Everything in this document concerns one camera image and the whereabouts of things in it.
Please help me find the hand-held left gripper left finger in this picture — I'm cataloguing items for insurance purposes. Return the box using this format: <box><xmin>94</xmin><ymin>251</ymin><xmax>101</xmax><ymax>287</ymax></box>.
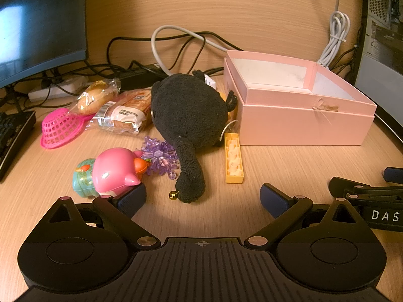
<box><xmin>47</xmin><ymin>182</ymin><xmax>162</xmax><ymax>250</ymax></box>

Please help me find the pink cardboard box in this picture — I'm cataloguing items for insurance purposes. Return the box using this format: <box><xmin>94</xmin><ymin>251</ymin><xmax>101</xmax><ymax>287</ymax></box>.
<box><xmin>223</xmin><ymin>50</ymin><xmax>378</xmax><ymax>146</ymax></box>

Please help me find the computer tower case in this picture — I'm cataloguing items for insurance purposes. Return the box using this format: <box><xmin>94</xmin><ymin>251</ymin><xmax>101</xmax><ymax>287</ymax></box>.
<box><xmin>354</xmin><ymin>0</ymin><xmax>403</xmax><ymax>109</ymax></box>

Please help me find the pink pig toy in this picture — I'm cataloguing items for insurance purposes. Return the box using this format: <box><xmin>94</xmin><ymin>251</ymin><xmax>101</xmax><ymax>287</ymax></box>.
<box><xmin>93</xmin><ymin>148</ymin><xmax>151</xmax><ymax>196</ymax></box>

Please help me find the black computer monitor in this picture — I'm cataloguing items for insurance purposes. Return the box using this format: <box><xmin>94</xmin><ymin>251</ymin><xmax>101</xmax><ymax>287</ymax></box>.
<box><xmin>0</xmin><ymin>0</ymin><xmax>88</xmax><ymax>111</ymax></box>

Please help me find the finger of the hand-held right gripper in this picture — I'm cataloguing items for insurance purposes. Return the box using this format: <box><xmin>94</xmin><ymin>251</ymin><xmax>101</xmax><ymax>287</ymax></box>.
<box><xmin>382</xmin><ymin>167</ymin><xmax>403</xmax><ymax>183</ymax></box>
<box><xmin>329</xmin><ymin>177</ymin><xmax>403</xmax><ymax>197</ymax></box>

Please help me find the black keyboard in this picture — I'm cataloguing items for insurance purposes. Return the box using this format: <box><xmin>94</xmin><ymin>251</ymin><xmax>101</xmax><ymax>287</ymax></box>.
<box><xmin>0</xmin><ymin>110</ymin><xmax>37</xmax><ymax>183</ymax></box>

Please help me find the black power adapter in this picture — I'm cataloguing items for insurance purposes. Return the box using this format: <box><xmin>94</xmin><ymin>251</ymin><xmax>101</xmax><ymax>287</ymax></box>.
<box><xmin>117</xmin><ymin>60</ymin><xmax>168</xmax><ymax>91</ymax></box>

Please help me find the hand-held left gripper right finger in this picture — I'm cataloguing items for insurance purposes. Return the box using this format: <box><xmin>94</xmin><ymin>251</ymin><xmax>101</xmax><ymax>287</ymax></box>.
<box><xmin>247</xmin><ymin>182</ymin><xmax>363</xmax><ymax>250</ymax></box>

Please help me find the sliced bread packet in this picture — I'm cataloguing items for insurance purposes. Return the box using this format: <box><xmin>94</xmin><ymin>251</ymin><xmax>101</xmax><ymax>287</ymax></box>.
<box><xmin>86</xmin><ymin>89</ymin><xmax>152</xmax><ymax>136</ymax></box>

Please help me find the white bundled cable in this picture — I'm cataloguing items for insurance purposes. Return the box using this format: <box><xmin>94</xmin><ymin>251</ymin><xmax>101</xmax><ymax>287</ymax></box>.
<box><xmin>316</xmin><ymin>0</ymin><xmax>351</xmax><ymax>69</ymax></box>

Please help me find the pink plastic strainer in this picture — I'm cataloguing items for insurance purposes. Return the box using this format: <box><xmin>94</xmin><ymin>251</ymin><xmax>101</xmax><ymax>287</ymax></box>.
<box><xmin>40</xmin><ymin>107</ymin><xmax>95</xmax><ymax>149</ymax></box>

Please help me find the black cable bunch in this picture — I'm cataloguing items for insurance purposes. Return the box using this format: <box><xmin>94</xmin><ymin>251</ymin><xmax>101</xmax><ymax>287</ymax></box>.
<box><xmin>330</xmin><ymin>27</ymin><xmax>362</xmax><ymax>81</ymax></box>

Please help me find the bun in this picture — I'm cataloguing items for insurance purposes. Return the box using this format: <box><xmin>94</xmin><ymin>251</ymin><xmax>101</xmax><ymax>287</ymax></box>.
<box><xmin>70</xmin><ymin>78</ymin><xmax>122</xmax><ymax>116</ymax></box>

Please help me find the purple plastic snowflake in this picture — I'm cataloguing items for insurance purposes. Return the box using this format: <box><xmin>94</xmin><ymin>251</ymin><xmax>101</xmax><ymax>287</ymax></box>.
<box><xmin>136</xmin><ymin>136</ymin><xmax>181</xmax><ymax>180</ymax></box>

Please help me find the yellow plastic tray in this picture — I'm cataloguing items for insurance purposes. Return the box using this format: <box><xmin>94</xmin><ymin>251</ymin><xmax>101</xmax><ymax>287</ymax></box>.
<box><xmin>223</xmin><ymin>132</ymin><xmax>245</xmax><ymax>184</ymax></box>

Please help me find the white power strip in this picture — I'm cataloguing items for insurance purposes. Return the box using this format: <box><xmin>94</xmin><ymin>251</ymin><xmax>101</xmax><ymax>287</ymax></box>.
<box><xmin>28</xmin><ymin>75</ymin><xmax>88</xmax><ymax>102</ymax></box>

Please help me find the grey thick cable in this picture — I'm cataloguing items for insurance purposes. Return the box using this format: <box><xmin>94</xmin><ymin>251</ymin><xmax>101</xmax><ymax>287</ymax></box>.
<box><xmin>150</xmin><ymin>24</ymin><xmax>244</xmax><ymax>77</ymax></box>

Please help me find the teal round toy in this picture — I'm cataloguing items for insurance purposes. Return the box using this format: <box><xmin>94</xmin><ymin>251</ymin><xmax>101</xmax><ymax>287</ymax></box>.
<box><xmin>72</xmin><ymin>159</ymin><xmax>96</xmax><ymax>199</ymax></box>

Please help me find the black plush toy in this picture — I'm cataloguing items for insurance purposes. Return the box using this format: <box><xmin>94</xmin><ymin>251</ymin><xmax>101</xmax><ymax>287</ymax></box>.
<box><xmin>150</xmin><ymin>70</ymin><xmax>238</xmax><ymax>204</ymax></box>

